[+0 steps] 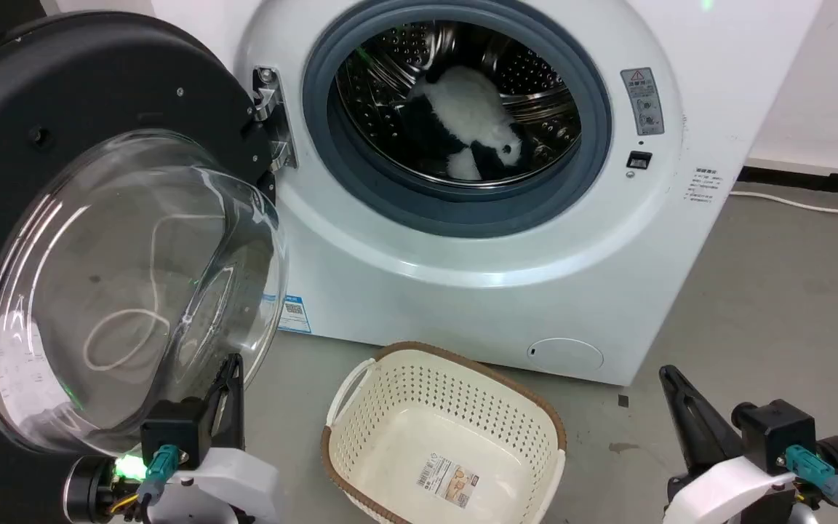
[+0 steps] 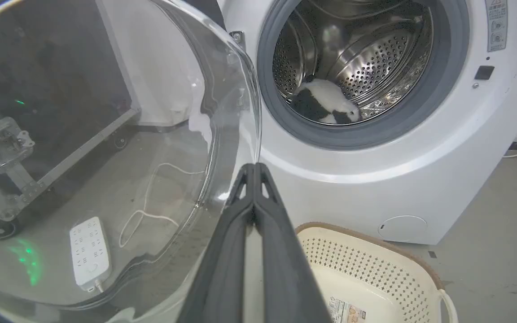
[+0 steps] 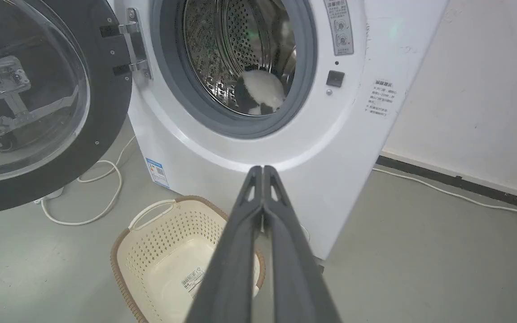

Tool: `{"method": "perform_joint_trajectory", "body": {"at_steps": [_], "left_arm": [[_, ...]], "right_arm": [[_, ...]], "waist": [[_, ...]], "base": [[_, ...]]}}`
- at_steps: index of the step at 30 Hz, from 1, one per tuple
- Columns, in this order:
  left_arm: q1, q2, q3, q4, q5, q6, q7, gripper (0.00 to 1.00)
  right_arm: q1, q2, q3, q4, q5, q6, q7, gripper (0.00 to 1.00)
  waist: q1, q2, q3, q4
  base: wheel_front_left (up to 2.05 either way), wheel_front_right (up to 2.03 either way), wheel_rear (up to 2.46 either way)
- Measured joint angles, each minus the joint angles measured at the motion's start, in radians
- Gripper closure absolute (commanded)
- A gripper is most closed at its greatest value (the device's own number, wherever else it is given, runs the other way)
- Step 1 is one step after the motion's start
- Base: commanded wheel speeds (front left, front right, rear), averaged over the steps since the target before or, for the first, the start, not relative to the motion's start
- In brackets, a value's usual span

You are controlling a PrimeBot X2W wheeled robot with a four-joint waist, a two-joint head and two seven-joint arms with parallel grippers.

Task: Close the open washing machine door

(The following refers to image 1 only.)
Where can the round white filter cover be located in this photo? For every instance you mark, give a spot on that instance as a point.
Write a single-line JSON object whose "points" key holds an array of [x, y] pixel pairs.
{"points": [[564, 356]]}

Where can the chrome door hinge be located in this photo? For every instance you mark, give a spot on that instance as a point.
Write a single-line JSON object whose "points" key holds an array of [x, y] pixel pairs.
{"points": [[272, 109]]}

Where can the black white panda plush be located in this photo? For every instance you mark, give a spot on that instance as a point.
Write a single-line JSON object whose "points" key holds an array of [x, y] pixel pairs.
{"points": [[470, 109]]}

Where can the black baseboard strip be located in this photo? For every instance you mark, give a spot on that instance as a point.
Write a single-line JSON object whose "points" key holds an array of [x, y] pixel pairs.
{"points": [[812, 182]]}

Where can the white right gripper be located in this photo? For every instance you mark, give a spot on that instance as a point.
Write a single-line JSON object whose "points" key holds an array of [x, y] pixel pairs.
{"points": [[732, 495]]}

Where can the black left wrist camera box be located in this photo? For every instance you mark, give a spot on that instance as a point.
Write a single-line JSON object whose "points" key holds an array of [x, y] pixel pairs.
{"points": [[175, 433]]}

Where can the blue white energy sticker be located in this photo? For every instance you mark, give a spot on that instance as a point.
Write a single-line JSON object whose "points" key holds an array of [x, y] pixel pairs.
{"points": [[294, 314]]}

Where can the grey warning sticker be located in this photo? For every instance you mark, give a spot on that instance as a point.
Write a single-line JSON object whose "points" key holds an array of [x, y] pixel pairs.
{"points": [[643, 102]]}

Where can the stainless steel perforated drum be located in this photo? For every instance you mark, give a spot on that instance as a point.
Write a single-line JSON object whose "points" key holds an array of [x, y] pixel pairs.
{"points": [[535, 80]]}

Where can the paper product label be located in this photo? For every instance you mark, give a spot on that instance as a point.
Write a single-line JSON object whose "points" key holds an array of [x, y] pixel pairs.
{"points": [[448, 480]]}

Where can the cream perforated laundry basket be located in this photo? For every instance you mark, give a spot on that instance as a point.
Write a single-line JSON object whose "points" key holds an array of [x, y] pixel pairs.
{"points": [[426, 437]]}

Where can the black door latch slot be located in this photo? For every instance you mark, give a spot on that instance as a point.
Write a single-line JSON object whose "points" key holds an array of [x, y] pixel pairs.
{"points": [[639, 159]]}

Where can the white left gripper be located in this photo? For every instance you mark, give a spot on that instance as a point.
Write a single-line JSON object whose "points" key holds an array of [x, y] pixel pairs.
{"points": [[237, 480]]}

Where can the black round door glass bowl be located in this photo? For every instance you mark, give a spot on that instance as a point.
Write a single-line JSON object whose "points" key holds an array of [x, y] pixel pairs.
{"points": [[62, 87]]}

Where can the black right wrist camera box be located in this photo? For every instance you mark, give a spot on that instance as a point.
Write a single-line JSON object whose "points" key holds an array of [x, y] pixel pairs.
{"points": [[775, 433]]}

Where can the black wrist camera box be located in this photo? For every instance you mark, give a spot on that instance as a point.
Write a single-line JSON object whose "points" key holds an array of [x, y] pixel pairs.
{"points": [[775, 433], [175, 433]]}

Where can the white front-load washing machine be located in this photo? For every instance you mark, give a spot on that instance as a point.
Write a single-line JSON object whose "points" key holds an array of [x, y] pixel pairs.
{"points": [[463, 306]]}

